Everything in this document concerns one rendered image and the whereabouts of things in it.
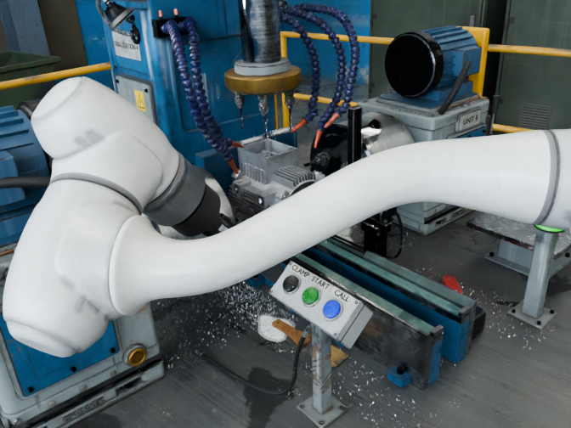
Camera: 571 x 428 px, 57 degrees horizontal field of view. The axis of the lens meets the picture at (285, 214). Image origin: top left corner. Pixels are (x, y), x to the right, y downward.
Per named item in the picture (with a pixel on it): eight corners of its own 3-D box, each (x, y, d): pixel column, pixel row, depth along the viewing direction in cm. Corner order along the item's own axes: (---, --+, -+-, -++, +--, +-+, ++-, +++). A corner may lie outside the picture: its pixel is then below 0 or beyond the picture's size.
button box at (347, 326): (282, 303, 95) (266, 292, 91) (304, 271, 96) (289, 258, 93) (350, 350, 83) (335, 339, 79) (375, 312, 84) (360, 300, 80)
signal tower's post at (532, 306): (506, 313, 122) (536, 142, 104) (524, 300, 127) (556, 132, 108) (540, 329, 117) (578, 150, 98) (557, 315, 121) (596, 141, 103)
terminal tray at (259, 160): (238, 174, 135) (235, 147, 132) (270, 163, 141) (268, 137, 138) (267, 187, 127) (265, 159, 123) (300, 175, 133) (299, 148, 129)
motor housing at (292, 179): (230, 232, 139) (223, 165, 131) (285, 210, 150) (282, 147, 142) (277, 260, 125) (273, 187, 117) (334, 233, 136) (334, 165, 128)
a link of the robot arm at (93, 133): (134, 153, 72) (104, 237, 65) (37, 76, 61) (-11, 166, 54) (194, 133, 66) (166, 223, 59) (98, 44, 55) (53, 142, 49)
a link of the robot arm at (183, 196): (157, 140, 70) (186, 166, 74) (115, 195, 69) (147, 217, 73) (192, 156, 64) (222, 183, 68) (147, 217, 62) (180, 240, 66)
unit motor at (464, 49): (375, 168, 170) (379, 30, 151) (437, 143, 188) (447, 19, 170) (443, 190, 152) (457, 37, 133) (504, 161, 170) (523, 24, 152)
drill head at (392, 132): (288, 205, 154) (285, 122, 143) (381, 169, 177) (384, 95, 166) (350, 234, 136) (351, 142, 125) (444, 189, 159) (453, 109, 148)
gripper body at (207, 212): (216, 186, 68) (256, 221, 74) (183, 170, 74) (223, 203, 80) (181, 233, 67) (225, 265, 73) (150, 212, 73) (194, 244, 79)
